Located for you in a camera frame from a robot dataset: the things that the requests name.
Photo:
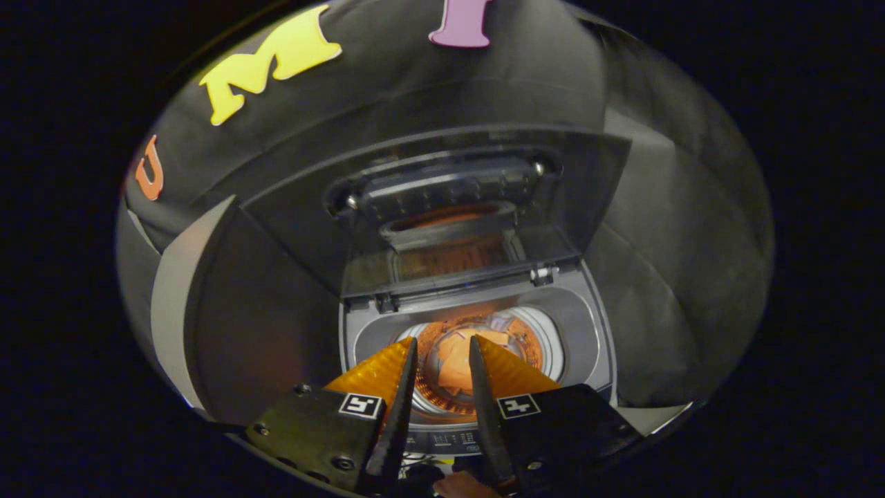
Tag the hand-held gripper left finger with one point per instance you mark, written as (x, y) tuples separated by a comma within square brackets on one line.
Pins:
[(325, 436)]

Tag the dark washing machine lid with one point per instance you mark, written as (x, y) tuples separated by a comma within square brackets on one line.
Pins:
[(290, 221)]

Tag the black backdrop cloth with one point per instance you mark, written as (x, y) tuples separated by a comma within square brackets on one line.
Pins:
[(429, 83)]

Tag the grey cabinet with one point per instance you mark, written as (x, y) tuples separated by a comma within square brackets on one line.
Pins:
[(263, 325)]

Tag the yellow polo shirt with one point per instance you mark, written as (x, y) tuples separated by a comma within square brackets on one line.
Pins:
[(453, 366)]

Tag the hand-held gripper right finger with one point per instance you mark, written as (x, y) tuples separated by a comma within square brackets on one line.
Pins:
[(553, 429)]

